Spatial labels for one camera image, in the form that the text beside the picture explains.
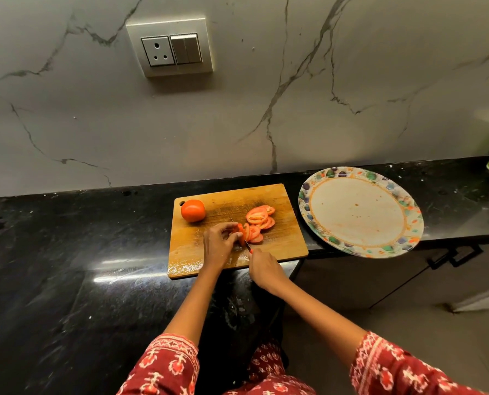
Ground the person's right hand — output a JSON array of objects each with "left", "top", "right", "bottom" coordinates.
[{"left": 247, "top": 247, "right": 291, "bottom": 297}]

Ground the person's left hand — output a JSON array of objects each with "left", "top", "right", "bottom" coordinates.
[{"left": 202, "top": 222, "right": 244, "bottom": 275}]

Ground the pile of tomato slices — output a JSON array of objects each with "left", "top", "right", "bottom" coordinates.
[{"left": 243, "top": 204, "right": 276, "bottom": 245}]

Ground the floral rimmed plate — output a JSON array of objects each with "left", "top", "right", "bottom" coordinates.
[{"left": 298, "top": 166, "right": 425, "bottom": 259}]

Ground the person's right forearm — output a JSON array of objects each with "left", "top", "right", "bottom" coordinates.
[{"left": 273, "top": 279, "right": 369, "bottom": 368}]

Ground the person's left forearm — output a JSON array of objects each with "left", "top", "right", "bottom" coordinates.
[{"left": 163, "top": 267, "right": 225, "bottom": 347}]

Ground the wooden cutting board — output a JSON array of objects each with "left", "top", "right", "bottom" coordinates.
[{"left": 167, "top": 183, "right": 309, "bottom": 280}]

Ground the brown lower cabinet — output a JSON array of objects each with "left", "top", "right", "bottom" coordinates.
[{"left": 287, "top": 242, "right": 489, "bottom": 313}]

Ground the red patterned tunic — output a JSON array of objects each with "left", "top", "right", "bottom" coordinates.
[{"left": 224, "top": 341, "right": 319, "bottom": 395}]

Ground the red patterned left sleeve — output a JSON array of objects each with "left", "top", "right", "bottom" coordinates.
[{"left": 116, "top": 333, "right": 200, "bottom": 395}]

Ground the red patterned sleeve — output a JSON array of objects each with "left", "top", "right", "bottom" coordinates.
[
  {"left": 349, "top": 331, "right": 489, "bottom": 395},
  {"left": 116, "top": 333, "right": 200, "bottom": 395}
]

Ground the red patterned right sleeve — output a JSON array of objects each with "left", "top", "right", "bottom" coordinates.
[{"left": 349, "top": 331, "right": 489, "bottom": 395}]

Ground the black cabinet handle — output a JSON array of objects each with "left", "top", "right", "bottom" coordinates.
[
  {"left": 427, "top": 250, "right": 460, "bottom": 271},
  {"left": 450, "top": 244, "right": 484, "bottom": 268}
]

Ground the wall socket and switch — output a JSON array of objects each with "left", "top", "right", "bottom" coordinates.
[{"left": 126, "top": 18, "right": 214, "bottom": 78}]

